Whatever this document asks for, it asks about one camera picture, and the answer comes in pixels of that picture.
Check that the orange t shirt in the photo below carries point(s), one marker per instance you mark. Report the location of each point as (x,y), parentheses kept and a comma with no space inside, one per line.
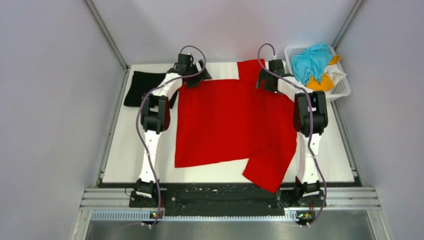
(327,83)

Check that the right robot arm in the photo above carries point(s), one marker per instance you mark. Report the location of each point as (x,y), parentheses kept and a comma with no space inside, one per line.
(310,118)

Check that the light blue t shirt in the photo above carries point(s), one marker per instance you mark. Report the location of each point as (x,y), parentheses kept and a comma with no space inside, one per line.
(311,63)

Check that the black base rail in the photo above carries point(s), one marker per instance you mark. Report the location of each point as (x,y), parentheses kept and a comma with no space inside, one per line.
(227,199)

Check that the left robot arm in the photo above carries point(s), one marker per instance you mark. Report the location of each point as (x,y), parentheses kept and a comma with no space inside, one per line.
(154,117)

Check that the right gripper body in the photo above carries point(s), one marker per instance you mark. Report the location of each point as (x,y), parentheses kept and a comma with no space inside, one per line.
(268,85)

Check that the red t shirt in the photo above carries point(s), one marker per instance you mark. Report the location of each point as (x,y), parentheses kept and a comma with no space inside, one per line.
(231,119)

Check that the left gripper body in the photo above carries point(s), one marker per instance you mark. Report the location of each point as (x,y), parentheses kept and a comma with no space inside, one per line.
(193,71)

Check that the folded black t shirt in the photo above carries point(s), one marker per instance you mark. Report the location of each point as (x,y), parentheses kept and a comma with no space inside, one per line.
(141,83)

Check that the aluminium frame rail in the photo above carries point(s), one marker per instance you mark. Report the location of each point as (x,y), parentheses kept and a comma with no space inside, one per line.
(112,204)

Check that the white t shirt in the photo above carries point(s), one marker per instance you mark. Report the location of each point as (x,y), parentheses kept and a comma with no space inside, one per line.
(335,73)

